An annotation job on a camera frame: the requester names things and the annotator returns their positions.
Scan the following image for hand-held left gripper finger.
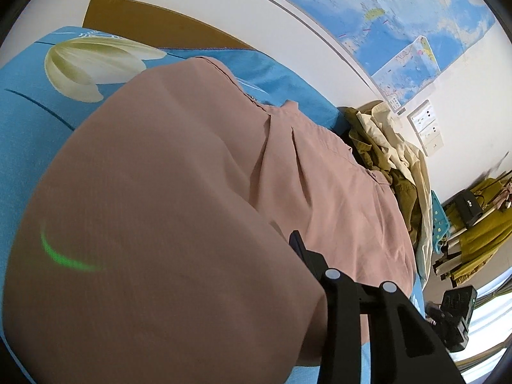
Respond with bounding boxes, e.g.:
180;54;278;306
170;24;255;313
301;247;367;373
288;230;467;384

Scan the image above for pink jacket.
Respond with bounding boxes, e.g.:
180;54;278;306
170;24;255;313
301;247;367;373
0;56;417;384

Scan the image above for rack with mustard clothes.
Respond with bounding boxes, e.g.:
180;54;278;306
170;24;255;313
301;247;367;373
434;176;512;285

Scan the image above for pile of yellow-olive clothes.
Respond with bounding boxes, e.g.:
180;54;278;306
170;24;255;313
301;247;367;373
356;100;433;278

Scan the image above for teal plastic hanger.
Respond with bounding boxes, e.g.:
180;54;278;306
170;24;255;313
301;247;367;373
428;190;454;257

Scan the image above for black box device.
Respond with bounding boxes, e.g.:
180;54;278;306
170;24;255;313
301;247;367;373
455;190;485;228

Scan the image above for small map poster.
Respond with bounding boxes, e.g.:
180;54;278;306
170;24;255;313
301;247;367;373
371;36;441;113

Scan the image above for large world map poster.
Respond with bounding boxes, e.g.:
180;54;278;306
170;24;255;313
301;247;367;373
208;0;497;76

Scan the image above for brown headboard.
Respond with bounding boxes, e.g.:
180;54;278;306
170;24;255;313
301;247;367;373
83;0;257;52

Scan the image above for blue floral bedsheet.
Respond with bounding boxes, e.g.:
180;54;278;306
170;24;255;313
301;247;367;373
0;26;425;384

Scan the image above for white wall sockets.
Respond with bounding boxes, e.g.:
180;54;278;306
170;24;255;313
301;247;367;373
407;99;445;156

